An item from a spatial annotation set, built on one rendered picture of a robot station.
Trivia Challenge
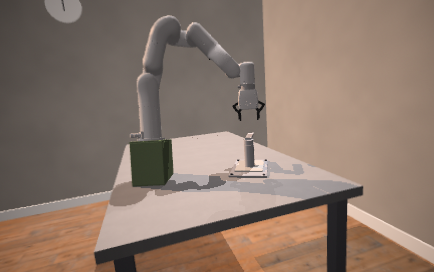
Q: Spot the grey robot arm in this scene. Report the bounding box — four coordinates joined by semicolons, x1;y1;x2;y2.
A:
130;16;255;141

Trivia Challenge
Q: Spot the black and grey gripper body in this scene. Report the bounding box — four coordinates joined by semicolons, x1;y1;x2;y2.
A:
239;89;258;110

